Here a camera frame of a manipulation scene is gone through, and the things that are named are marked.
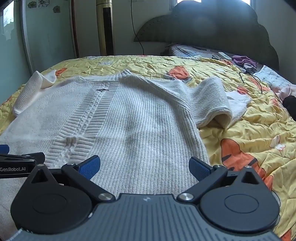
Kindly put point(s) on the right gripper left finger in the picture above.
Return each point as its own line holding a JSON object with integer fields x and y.
{"x": 79, "y": 176}

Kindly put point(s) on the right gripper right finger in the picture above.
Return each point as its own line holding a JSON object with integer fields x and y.
{"x": 208, "y": 178}

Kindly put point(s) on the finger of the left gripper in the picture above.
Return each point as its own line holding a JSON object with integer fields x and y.
{"x": 4, "y": 149}

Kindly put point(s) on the white knit sweater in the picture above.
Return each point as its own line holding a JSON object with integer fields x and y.
{"x": 144, "y": 130}

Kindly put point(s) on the yellow carrot print quilt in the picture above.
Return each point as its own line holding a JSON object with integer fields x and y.
{"x": 263, "y": 138}

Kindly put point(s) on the black garment at edge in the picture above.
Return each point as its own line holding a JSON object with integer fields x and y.
{"x": 290, "y": 104}

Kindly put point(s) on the white patterned pillow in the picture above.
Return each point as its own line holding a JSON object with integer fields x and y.
{"x": 272, "y": 78}

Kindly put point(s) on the glass sliding wardrobe door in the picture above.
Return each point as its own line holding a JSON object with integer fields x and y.
{"x": 35, "y": 35}

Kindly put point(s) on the purple cloth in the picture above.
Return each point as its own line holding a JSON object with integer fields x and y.
{"x": 242, "y": 60}

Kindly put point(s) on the white remote control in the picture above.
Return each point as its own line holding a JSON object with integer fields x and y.
{"x": 224, "y": 56}

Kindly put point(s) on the plaid pillow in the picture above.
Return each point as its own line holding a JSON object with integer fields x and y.
{"x": 190, "y": 51}

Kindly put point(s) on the dark upholstered headboard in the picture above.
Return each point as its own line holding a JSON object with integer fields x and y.
{"x": 228, "y": 26}

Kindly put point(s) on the gold tower air conditioner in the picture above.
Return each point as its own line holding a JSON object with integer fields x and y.
{"x": 105, "y": 27}

